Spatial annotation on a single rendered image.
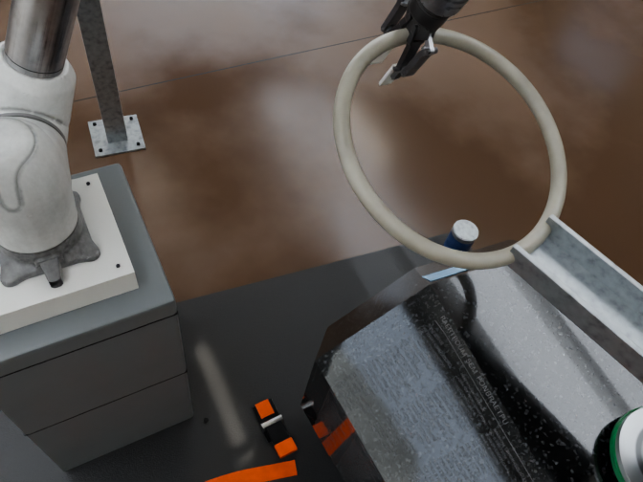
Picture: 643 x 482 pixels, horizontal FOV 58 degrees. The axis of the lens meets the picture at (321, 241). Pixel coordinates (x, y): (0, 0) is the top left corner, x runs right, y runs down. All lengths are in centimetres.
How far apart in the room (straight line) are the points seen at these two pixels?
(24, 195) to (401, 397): 83
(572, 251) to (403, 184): 147
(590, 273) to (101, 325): 93
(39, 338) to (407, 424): 76
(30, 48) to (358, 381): 92
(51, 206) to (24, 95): 21
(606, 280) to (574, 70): 245
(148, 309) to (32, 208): 31
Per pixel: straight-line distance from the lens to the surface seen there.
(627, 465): 125
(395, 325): 132
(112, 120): 251
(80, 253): 123
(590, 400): 132
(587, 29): 387
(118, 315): 124
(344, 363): 137
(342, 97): 104
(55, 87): 120
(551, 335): 134
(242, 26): 317
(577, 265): 117
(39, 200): 110
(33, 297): 122
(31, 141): 109
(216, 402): 198
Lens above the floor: 189
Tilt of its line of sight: 56 degrees down
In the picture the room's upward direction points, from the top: 14 degrees clockwise
